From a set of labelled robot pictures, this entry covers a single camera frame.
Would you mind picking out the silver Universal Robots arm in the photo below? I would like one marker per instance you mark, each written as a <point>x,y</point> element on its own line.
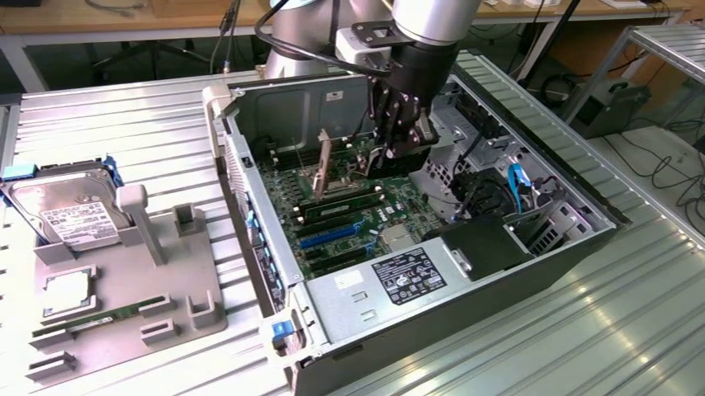
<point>309,24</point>

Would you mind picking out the green motherboard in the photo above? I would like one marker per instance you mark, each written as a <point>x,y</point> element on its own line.
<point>353,231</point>

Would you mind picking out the blue expansion slot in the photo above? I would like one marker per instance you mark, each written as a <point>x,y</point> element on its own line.
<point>328,236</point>

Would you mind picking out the aluminium profile frame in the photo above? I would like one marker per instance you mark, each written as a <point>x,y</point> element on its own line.
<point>670,49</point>

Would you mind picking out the installed green RAM stick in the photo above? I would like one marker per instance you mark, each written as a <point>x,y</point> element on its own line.
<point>341,206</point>

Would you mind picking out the open black PC case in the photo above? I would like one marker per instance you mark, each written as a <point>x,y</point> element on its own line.
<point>540,264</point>

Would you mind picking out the silver CPU chip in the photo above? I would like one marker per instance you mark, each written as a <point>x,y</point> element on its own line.
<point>68,292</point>

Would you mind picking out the black stand legs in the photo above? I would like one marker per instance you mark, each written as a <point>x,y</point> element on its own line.
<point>154,55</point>

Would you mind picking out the silver chipset heat sink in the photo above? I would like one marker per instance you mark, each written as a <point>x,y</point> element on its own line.
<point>397,240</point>

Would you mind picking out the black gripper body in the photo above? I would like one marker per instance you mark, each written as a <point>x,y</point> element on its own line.
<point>421,68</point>

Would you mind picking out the wooden desk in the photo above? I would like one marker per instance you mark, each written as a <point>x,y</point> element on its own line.
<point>110,16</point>

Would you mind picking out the loose green RAM stick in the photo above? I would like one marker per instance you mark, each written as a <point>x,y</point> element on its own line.
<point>84,322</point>

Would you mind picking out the silver power supply unit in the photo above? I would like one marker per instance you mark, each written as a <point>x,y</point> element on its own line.
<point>380,297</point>

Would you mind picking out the blue disk carrier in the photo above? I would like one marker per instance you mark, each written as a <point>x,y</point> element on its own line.
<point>19,175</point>

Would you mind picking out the silver hard disk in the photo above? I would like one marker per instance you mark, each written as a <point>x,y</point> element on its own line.
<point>61,206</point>

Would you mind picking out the black plastic cover box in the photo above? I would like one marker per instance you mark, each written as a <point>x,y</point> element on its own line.
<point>485,247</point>

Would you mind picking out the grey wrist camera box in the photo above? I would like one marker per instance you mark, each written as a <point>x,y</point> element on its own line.
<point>359,43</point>

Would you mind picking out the CPU socket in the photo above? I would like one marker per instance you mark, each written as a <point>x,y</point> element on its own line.
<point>339,183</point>

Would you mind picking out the blue case latch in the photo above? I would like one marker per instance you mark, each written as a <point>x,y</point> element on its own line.
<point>281,330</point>

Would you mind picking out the black expansion slot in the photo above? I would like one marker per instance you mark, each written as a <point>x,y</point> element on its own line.
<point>336,260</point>

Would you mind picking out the grey parts rack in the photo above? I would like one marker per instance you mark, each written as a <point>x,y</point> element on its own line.
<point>128,288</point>

